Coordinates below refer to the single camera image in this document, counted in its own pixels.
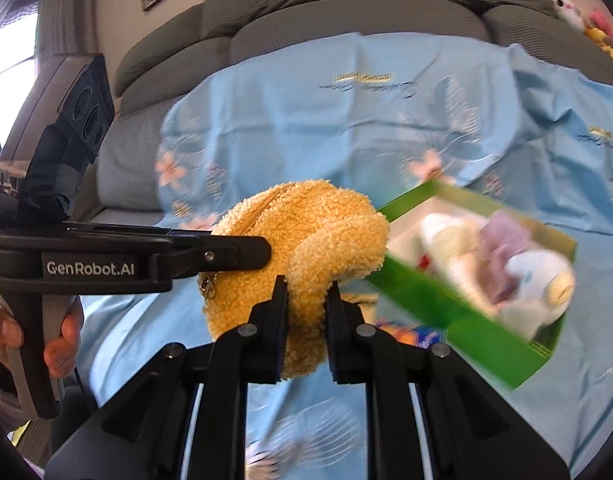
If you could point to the grey sofa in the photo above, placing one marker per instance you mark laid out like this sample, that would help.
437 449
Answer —
153 59

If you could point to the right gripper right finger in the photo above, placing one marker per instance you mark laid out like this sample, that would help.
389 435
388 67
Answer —
429 414

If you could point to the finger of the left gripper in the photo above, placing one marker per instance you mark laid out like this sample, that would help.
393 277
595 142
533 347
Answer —
152 253

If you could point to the yellow fuzzy pouch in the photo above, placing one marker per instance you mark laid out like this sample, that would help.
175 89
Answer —
320 235

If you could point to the light blue plush toy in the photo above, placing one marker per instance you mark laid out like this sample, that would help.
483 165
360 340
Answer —
545 287

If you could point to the cream white towel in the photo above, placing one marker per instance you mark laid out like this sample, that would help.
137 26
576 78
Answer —
451 244

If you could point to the orange blue tissue pack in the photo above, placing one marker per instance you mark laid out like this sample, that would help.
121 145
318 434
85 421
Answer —
417 335

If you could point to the person left hand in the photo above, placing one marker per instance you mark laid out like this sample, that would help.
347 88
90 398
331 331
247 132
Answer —
60 353

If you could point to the red white small pouch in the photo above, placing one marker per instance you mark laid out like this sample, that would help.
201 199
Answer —
425 263

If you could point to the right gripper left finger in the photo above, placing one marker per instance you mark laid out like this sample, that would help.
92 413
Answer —
183 414

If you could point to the green cardboard box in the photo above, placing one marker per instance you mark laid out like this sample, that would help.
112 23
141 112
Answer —
427 298

